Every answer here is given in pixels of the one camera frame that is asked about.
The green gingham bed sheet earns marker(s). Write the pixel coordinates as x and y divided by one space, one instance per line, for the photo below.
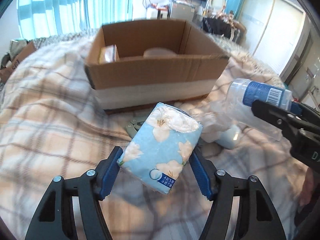
55 39

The silver mini fridge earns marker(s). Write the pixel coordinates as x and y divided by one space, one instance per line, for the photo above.
181 10

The open brown cardboard box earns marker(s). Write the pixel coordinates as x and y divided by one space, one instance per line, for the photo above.
134 81

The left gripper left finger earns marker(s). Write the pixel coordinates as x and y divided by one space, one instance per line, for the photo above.
54 216

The white lace cloth bundle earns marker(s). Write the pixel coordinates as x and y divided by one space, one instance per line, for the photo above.
213 118

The white suitcase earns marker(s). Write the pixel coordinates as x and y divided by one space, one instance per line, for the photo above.
156 13

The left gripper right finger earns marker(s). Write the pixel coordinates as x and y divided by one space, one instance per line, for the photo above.
257 217

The chair with black jacket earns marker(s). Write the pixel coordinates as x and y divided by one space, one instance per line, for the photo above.
231 29

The clear jar blue label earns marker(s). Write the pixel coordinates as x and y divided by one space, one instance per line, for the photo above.
243 92

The beige printed box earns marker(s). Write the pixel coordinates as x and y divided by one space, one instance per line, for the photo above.
108 54

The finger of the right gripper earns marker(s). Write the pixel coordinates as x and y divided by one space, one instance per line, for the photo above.
277 116
304 111

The person's right hand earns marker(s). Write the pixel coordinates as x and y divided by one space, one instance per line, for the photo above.
307 189

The small brown box with clutter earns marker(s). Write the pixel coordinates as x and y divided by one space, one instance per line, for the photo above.
18 51

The teal window curtains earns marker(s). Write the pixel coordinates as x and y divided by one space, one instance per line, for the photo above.
45 18

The oval white vanity mirror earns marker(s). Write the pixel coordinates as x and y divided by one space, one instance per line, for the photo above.
215 5

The white tape roll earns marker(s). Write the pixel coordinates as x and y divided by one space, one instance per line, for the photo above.
158 52

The pale blue soap-like object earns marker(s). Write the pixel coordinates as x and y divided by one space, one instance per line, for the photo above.
229 138

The blue floral tissue pack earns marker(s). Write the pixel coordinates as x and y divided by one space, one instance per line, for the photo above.
158 152

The white sliding wardrobe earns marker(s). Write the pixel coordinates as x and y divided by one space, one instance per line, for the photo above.
273 29

